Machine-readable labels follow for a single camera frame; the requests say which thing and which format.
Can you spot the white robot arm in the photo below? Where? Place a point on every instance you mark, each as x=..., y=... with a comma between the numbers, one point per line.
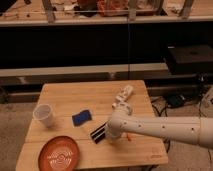
x=189, y=130

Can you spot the long wooden shelf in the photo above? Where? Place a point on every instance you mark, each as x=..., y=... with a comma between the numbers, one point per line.
x=102, y=12

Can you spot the wooden folding table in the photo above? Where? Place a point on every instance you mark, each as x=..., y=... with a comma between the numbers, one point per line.
x=68, y=99

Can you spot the blue sponge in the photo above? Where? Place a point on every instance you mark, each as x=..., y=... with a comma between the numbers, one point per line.
x=81, y=117

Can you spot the black box on right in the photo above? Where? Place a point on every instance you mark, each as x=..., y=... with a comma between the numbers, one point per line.
x=196, y=59

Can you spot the clear plastic cup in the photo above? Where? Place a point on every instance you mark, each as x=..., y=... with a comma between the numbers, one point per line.
x=44, y=114

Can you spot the orange toy carrot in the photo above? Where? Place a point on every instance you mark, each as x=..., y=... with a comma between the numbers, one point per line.
x=128, y=136

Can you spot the white plastic bottle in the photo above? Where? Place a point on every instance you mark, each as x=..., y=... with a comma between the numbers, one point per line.
x=123, y=95

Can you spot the orange plate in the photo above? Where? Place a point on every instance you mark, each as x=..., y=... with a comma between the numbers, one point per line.
x=60, y=153

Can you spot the black white striped eraser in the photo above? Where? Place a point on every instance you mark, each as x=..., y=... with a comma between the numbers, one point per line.
x=98, y=134

